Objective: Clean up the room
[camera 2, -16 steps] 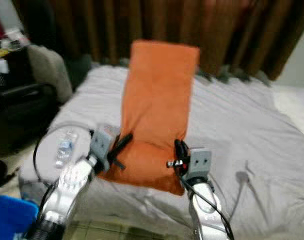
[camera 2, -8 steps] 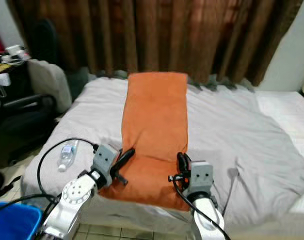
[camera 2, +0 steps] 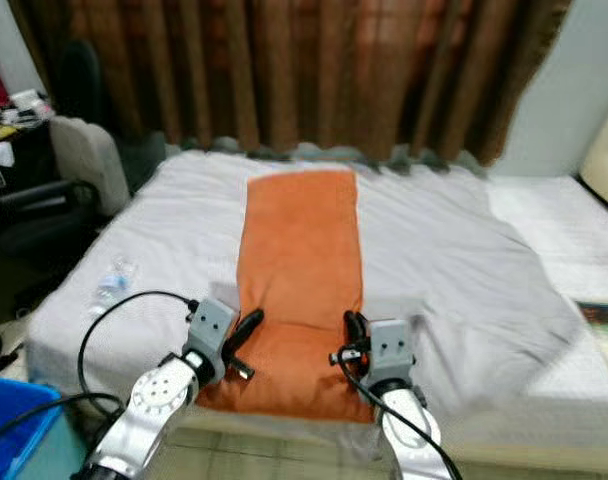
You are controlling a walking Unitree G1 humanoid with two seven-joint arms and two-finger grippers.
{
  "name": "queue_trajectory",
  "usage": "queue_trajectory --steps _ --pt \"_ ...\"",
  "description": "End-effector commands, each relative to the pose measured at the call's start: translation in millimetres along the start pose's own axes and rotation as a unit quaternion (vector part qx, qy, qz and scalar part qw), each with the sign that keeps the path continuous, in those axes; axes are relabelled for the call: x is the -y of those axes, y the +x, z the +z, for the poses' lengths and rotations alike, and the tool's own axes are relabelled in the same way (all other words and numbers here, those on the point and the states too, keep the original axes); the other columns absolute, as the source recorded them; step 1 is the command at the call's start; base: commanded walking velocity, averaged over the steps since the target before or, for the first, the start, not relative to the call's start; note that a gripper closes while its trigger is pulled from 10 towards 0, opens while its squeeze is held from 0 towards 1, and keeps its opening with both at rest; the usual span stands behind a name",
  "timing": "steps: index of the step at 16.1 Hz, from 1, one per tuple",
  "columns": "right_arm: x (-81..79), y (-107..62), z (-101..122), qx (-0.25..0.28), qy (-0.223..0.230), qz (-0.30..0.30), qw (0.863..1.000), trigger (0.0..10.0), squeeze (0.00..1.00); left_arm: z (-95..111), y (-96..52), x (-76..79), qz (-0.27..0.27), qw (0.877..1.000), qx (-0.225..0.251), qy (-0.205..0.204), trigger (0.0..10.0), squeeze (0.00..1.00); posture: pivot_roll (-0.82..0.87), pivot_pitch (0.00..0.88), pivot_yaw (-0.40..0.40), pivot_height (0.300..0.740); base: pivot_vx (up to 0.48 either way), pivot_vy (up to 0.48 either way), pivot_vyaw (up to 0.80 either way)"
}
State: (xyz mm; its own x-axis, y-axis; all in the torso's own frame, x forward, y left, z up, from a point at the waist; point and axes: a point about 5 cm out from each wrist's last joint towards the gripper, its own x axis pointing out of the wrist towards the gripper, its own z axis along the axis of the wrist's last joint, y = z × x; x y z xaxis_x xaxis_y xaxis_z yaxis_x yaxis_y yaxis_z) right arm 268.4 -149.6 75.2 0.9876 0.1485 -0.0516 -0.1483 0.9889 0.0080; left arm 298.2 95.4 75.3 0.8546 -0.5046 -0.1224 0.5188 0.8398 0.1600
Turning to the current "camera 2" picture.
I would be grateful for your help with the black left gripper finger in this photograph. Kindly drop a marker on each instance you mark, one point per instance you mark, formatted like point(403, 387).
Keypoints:
point(249, 328)

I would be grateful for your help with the orange pillow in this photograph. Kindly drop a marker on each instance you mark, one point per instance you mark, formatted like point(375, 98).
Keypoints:
point(299, 260)

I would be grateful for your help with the clear plastic water bottle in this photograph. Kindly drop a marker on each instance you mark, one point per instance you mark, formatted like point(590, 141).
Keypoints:
point(112, 284)

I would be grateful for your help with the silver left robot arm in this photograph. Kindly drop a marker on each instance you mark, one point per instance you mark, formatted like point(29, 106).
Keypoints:
point(149, 410)

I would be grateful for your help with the grey bed sheet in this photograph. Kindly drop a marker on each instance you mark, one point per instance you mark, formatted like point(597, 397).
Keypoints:
point(454, 260)

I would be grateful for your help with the blue plastic waste bin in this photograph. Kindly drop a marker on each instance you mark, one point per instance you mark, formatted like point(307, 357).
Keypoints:
point(14, 430)

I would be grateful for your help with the white patterned mattress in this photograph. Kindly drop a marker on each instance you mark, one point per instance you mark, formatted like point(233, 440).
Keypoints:
point(564, 225)

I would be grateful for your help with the grey office chair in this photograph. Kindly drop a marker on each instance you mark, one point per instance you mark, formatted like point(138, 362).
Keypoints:
point(89, 160)

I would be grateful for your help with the brown pleated curtain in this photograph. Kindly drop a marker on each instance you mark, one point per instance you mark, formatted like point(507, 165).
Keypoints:
point(284, 70)

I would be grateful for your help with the cream cushion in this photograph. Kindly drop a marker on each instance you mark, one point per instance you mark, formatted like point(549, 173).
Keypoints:
point(606, 165)

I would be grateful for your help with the black chair back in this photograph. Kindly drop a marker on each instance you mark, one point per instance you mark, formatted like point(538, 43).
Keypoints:
point(81, 80)

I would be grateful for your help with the cluttered dark desk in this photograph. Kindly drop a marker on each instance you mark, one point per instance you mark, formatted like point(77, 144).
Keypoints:
point(4, 140)

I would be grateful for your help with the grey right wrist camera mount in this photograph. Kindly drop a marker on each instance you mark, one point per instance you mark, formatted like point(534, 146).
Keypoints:
point(392, 348)

